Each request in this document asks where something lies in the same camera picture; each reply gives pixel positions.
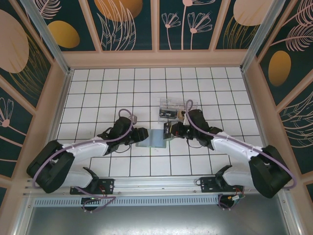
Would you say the black credit card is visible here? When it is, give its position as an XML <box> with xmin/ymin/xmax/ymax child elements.
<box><xmin>158</xmin><ymin>110</ymin><xmax>178</xmax><ymax>120</ymax></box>
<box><xmin>162</xmin><ymin>121</ymin><xmax>172</xmax><ymax>140</ymax></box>

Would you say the pale grey-blue card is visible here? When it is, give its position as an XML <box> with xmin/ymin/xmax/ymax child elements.
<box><xmin>135</xmin><ymin>129</ymin><xmax>169</xmax><ymax>149</ymax></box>

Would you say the clear acrylic card holder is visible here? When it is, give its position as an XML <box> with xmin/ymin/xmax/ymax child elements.
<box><xmin>158</xmin><ymin>97</ymin><xmax>198</xmax><ymax>123</ymax></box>

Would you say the pale circle gold lines panel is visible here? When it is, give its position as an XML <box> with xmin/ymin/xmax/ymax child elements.
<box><xmin>214</xmin><ymin>0</ymin><xmax>269</xmax><ymax>51</ymax></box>

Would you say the grey metal sheet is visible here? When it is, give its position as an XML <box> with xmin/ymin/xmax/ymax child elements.
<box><xmin>26</xmin><ymin>205</ymin><xmax>291</xmax><ymax>235</ymax></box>

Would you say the dark panel with pink flower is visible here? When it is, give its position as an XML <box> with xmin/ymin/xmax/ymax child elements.
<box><xmin>0</xmin><ymin>73</ymin><xmax>37</xmax><ymax>179</ymax></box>

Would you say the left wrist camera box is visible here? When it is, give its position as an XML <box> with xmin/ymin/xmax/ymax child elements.
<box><xmin>133</xmin><ymin>127</ymin><xmax>149</xmax><ymax>143</ymax></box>

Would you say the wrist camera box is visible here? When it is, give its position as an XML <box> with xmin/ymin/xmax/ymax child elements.
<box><xmin>133</xmin><ymin>127</ymin><xmax>149</xmax><ymax>143</ymax></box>
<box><xmin>171</xmin><ymin>121</ymin><xmax>186</xmax><ymax>138</ymax></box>

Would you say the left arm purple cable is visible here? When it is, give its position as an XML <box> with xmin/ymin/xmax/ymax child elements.
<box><xmin>33</xmin><ymin>109</ymin><xmax>138</xmax><ymax>189</ymax></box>

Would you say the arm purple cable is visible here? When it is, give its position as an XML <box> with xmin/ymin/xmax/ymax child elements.
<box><xmin>184</xmin><ymin>99</ymin><xmax>295</xmax><ymax>189</ymax></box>
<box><xmin>33</xmin><ymin>109</ymin><xmax>138</xmax><ymax>189</ymax></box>

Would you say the left thin black cable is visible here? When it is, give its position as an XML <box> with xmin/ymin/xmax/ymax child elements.
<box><xmin>114</xmin><ymin>144</ymin><xmax>132</xmax><ymax>153</ymax></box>

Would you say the thin black cable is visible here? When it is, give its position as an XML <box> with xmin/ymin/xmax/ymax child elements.
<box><xmin>114</xmin><ymin>144</ymin><xmax>132</xmax><ymax>153</ymax></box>
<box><xmin>186</xmin><ymin>138</ymin><xmax>203</xmax><ymax>149</ymax></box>

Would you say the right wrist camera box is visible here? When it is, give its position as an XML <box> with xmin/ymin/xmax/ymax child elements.
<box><xmin>171</xmin><ymin>121</ymin><xmax>186</xmax><ymax>138</ymax></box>

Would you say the right thin black cable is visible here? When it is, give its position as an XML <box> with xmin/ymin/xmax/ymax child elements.
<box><xmin>186</xmin><ymin>138</ymin><xmax>203</xmax><ymax>149</ymax></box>

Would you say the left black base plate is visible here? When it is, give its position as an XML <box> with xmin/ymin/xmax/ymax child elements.
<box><xmin>69</xmin><ymin>178</ymin><xmax>115</xmax><ymax>196</ymax></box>

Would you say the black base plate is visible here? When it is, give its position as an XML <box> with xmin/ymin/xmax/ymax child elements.
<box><xmin>69</xmin><ymin>178</ymin><xmax>115</xmax><ymax>196</ymax></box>
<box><xmin>200</xmin><ymin>176</ymin><xmax>222</xmax><ymax>193</ymax></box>

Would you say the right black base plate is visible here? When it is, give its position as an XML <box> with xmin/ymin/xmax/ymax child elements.
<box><xmin>200</xmin><ymin>176</ymin><xmax>222</xmax><ymax>193</ymax></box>

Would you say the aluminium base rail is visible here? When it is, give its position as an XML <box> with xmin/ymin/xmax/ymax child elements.
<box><xmin>23</xmin><ymin>176</ymin><xmax>246</xmax><ymax>196</ymax></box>

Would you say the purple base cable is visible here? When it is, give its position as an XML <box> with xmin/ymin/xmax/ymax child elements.
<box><xmin>74</xmin><ymin>186</ymin><xmax>116</xmax><ymax>213</ymax></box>

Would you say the slotted grey cable duct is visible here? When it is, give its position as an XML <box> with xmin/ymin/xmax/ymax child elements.
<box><xmin>33</xmin><ymin>195</ymin><xmax>220</xmax><ymax>208</ymax></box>

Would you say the coloured base wire bundle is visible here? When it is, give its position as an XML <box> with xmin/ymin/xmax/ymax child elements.
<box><xmin>218</xmin><ymin>193</ymin><xmax>245</xmax><ymax>211</ymax></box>

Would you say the pink flower wall panel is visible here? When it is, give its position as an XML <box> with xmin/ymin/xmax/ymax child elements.
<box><xmin>156</xmin><ymin>0</ymin><xmax>218</xmax><ymax>52</ymax></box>

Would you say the orange circle leaf wall panel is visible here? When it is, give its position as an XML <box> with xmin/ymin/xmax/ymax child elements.
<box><xmin>87</xmin><ymin>0</ymin><xmax>157</xmax><ymax>52</ymax></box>

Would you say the pink feather wall panel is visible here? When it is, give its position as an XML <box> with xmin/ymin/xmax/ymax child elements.
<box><xmin>276</xmin><ymin>94</ymin><xmax>313</xmax><ymax>176</ymax></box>

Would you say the gold oval feather wall panel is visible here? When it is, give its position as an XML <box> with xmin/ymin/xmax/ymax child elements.
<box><xmin>255</xmin><ymin>0</ymin><xmax>313</xmax><ymax>107</ymax></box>

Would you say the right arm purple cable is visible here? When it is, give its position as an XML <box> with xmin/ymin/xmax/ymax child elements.
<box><xmin>184</xmin><ymin>99</ymin><xmax>295</xmax><ymax>189</ymax></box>

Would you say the right aluminium corner post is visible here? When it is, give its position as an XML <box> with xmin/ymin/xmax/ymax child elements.
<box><xmin>240</xmin><ymin>0</ymin><xmax>293</xmax><ymax>72</ymax></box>

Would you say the aluminium corner post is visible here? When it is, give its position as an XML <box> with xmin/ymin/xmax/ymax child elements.
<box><xmin>20</xmin><ymin>0</ymin><xmax>74</xmax><ymax>75</ymax></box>
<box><xmin>240</xmin><ymin>0</ymin><xmax>293</xmax><ymax>72</ymax></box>

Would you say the left aluminium corner post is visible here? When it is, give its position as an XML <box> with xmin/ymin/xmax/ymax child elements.
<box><xmin>20</xmin><ymin>0</ymin><xmax>74</xmax><ymax>75</ymax></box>

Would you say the large pale circle wall panel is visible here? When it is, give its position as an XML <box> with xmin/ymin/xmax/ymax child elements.
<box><xmin>0</xmin><ymin>0</ymin><xmax>55</xmax><ymax>112</ymax></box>

